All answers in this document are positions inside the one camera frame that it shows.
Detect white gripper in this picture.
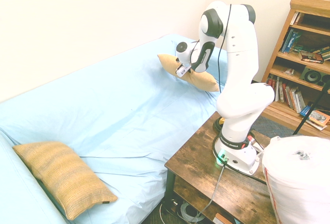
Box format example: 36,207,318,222
175,64,192,78

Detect small tan woven pillow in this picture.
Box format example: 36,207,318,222
157,53,221,93

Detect large tan woven pillow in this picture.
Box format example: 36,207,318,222
12,141,119,221

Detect yellow black emergency stop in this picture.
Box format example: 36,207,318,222
212,116,226,132

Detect light blue bed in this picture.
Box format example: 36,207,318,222
0,33,229,224

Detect rustic brown wooden table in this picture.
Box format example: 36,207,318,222
164,110,279,224

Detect wooden bookshelf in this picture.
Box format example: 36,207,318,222
259,0,330,137

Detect row of upright books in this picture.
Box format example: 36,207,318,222
265,75,308,113

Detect blue Thailand book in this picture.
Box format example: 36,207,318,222
280,28,303,54

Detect brown lying book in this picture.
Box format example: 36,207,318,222
299,50,324,64

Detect green black speaker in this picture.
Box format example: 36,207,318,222
300,65,330,87

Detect orange cover lying book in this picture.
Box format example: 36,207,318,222
308,109,330,128

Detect small orange box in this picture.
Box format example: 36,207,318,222
213,213,233,224

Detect white bubble wrap roll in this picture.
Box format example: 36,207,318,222
261,135,330,224

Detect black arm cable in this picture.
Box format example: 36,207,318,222
189,3,233,94

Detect black base cable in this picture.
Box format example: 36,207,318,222
212,130,267,184

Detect black camera stand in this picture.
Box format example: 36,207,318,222
292,79,330,136

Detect coiled grey cable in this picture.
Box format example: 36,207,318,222
178,200,205,222

